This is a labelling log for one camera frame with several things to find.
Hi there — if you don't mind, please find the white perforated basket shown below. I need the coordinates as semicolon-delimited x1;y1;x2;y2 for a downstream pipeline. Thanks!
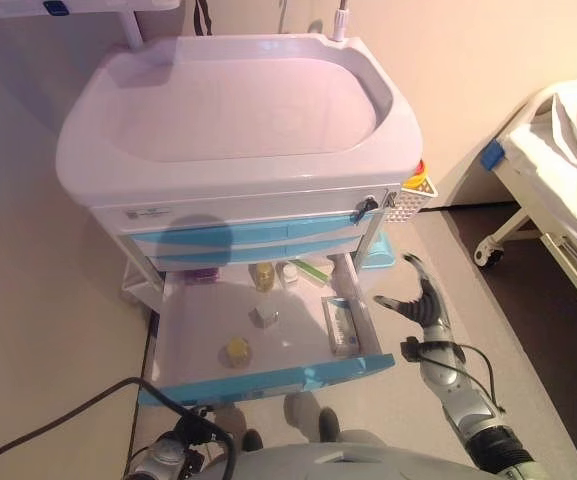
385;177;441;227

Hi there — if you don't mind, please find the small cube medicine box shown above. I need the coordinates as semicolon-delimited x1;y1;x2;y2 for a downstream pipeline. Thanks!
247;305;281;331

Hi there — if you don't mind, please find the blue waste bin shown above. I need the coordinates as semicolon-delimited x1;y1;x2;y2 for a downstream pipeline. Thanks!
360;229;396;272

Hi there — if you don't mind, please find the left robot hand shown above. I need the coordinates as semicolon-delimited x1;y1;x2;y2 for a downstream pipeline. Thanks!
172;412;222;449

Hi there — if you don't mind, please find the white tray with black straps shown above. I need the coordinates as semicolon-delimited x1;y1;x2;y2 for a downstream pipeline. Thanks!
0;0;182;49

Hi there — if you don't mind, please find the white hospital bed frame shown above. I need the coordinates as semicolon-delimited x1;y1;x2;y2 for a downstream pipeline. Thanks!
472;77;577;332

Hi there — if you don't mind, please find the bed caster wheel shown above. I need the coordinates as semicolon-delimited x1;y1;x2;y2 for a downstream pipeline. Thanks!
473;242;507;269

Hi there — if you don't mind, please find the grey robot torso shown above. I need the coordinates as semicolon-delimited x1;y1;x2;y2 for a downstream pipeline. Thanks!
237;442;475;480

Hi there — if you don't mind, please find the blue white cart drawer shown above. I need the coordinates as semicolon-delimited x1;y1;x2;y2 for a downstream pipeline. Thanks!
145;237;357;267
117;219;365;249
137;252;397;408

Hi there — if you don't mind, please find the long green white medicine box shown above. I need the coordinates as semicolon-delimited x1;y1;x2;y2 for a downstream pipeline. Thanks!
290;257;335;289

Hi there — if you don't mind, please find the white medical cart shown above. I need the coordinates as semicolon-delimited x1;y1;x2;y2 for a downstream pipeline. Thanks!
55;33;424;312

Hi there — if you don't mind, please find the blue bed tag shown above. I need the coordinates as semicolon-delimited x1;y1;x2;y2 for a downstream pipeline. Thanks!
481;141;507;172

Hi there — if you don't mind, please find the blue white medicine box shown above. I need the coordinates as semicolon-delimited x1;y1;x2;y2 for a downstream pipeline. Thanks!
320;295;362;358

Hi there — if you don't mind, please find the yellow pill bottle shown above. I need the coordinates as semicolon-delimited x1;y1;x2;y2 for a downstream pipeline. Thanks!
253;262;276;293
222;335;255;369

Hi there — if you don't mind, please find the metal IV pole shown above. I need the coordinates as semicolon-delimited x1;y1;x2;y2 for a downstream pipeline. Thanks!
330;0;355;42

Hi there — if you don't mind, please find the white bed mattress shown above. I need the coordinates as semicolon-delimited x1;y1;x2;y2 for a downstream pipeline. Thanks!
507;117;577;242

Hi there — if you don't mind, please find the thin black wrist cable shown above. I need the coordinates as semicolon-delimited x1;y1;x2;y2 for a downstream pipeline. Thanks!
460;344;507;412

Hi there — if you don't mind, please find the black cart key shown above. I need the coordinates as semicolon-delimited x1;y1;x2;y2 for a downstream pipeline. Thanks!
351;197;380;224

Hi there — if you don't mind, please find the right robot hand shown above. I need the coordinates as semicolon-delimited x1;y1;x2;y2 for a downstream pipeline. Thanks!
373;252;452;332

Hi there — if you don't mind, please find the white side bin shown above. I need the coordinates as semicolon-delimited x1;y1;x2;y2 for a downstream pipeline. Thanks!
120;259;165;307

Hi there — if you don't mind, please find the hanging black strap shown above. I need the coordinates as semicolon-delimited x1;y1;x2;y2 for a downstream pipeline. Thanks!
192;0;215;37

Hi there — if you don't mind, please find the thick black cable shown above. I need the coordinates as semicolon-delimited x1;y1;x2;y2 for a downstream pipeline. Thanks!
0;377;237;480

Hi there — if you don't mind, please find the robot right leg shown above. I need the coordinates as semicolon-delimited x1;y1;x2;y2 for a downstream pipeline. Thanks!
282;392;342;446

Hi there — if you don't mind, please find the purple medicine box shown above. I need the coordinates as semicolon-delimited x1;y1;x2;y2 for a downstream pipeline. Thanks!
183;267;220;287

